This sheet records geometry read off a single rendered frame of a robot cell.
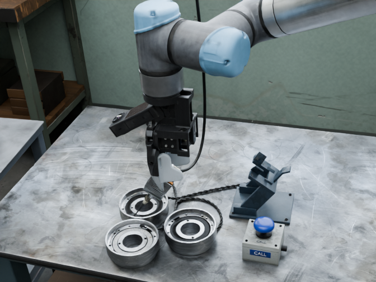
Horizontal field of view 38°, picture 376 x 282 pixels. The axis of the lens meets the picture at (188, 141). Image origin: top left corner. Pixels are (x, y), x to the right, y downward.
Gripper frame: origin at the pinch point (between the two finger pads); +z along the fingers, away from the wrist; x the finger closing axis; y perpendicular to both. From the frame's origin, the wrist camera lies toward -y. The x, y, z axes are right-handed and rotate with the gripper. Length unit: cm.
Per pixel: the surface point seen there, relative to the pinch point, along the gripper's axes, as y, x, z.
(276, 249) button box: 23.4, -5.7, 8.8
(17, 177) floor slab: -114, 106, 92
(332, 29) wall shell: 30, 158, 30
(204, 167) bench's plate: 3.0, 23.1, 13.0
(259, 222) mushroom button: 19.8, -2.5, 5.7
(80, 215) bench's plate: -19.9, 1.1, 13.0
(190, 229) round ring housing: 5.3, 0.1, 12.0
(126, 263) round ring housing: -4.0, -12.6, 11.1
